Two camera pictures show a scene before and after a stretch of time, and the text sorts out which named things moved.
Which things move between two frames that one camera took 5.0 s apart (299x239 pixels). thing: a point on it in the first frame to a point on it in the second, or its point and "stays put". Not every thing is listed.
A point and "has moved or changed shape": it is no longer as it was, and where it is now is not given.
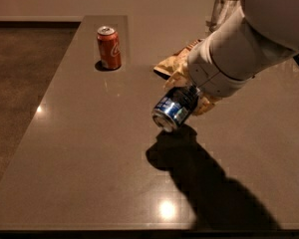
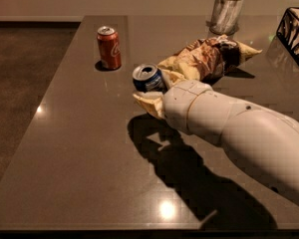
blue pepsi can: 174,107 has moved or changed shape
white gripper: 211,74 to 176,104
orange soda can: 110,48 stays put
